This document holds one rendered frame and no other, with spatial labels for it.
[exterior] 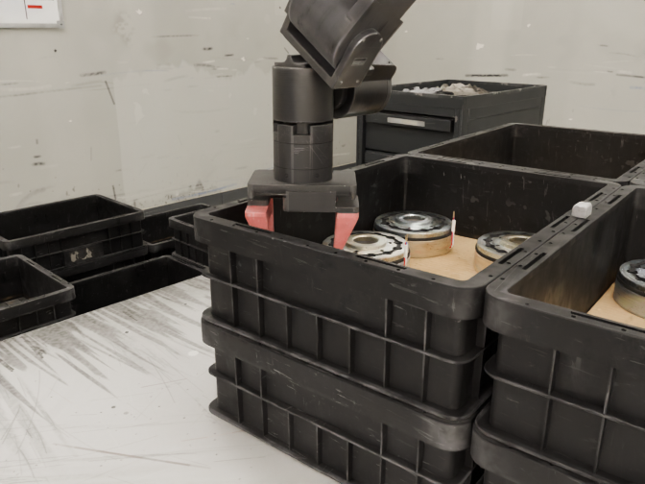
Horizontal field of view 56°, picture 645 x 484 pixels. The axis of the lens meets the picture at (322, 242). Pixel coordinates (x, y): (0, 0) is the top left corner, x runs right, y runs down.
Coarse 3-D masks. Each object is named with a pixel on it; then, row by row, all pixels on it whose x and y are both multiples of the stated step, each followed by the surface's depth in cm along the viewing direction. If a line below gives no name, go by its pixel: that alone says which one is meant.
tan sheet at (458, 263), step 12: (456, 240) 82; (468, 240) 82; (456, 252) 78; (468, 252) 78; (420, 264) 74; (432, 264) 74; (444, 264) 74; (456, 264) 74; (468, 264) 74; (444, 276) 70; (456, 276) 70; (468, 276) 70
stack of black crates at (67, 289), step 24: (0, 264) 142; (24, 264) 142; (0, 288) 143; (24, 288) 146; (48, 288) 135; (72, 288) 126; (0, 312) 116; (24, 312) 120; (48, 312) 125; (72, 312) 129; (0, 336) 119
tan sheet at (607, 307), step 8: (608, 296) 65; (600, 304) 63; (608, 304) 63; (616, 304) 63; (592, 312) 61; (600, 312) 61; (608, 312) 61; (616, 312) 61; (624, 312) 61; (616, 320) 60; (624, 320) 60; (632, 320) 60; (640, 320) 60
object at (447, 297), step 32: (384, 160) 83; (416, 160) 86; (448, 160) 83; (608, 192) 67; (224, 224) 56; (256, 256) 54; (288, 256) 51; (320, 256) 49; (352, 256) 48; (512, 256) 49; (352, 288) 48; (384, 288) 46; (416, 288) 44; (448, 288) 42; (480, 288) 42
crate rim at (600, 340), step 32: (640, 192) 69; (576, 224) 56; (544, 256) 48; (512, 288) 42; (512, 320) 40; (544, 320) 39; (576, 320) 37; (608, 320) 37; (576, 352) 38; (608, 352) 37; (640, 352) 35
